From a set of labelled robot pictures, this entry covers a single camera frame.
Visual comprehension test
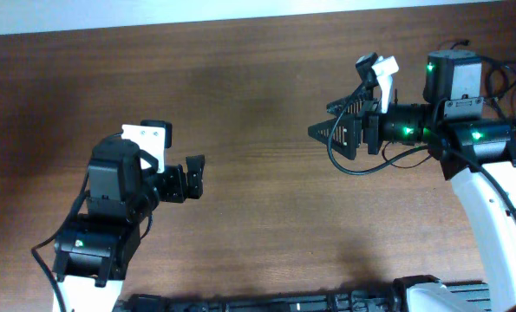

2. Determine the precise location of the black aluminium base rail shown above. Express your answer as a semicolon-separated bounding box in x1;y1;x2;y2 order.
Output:
114;281;493;312

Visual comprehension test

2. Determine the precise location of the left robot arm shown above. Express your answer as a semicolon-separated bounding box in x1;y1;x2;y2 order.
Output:
52;139;206;311

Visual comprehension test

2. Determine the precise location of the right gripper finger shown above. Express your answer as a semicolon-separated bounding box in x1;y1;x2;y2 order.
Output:
308;114;362;160
326;93;377;115

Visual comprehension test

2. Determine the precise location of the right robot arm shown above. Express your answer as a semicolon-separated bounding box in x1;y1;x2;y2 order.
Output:
308;49;516;311

